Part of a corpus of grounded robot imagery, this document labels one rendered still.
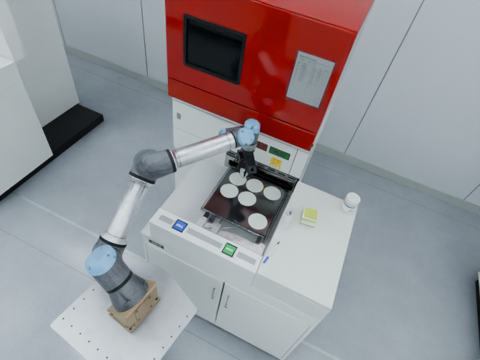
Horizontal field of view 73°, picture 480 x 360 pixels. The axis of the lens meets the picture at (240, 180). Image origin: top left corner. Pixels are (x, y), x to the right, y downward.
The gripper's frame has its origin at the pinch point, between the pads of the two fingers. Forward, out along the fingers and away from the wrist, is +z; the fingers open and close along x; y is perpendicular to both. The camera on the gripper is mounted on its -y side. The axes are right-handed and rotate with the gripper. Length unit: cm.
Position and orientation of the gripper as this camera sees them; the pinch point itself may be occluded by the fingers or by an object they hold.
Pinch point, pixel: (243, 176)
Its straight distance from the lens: 174.4
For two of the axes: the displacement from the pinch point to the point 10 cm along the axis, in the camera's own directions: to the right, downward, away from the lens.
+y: -2.6, -7.5, 6.1
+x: -9.6, 1.1, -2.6
